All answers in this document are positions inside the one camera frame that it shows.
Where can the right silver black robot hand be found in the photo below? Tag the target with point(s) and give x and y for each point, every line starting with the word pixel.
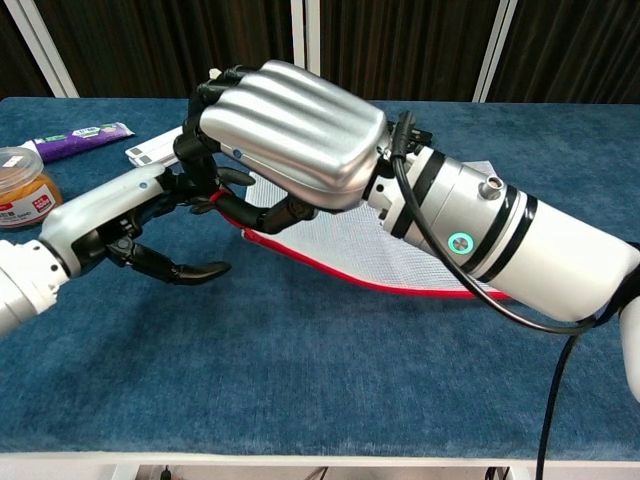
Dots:
pixel 295 130

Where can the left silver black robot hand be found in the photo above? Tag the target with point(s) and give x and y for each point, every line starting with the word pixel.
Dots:
pixel 100 210

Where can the transparent mesh zipper pouch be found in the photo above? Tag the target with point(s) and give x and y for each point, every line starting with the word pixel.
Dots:
pixel 350 245

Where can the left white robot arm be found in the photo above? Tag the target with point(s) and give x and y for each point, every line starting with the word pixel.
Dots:
pixel 25 285

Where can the purple white toothpaste tube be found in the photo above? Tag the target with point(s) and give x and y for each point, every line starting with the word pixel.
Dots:
pixel 80 140

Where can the round clear jar orange contents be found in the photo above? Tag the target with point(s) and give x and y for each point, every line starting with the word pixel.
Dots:
pixel 25 190

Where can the white rectangular box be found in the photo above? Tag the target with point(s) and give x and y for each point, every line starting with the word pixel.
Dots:
pixel 155 147

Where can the black curtain panel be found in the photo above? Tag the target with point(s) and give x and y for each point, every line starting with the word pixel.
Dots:
pixel 175 40
pixel 575 50
pixel 20 55
pixel 400 45

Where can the blue table mat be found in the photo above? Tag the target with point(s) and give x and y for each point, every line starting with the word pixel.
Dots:
pixel 300 360

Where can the white frame post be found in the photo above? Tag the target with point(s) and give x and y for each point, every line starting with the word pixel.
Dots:
pixel 42 50
pixel 492 50
pixel 305 30

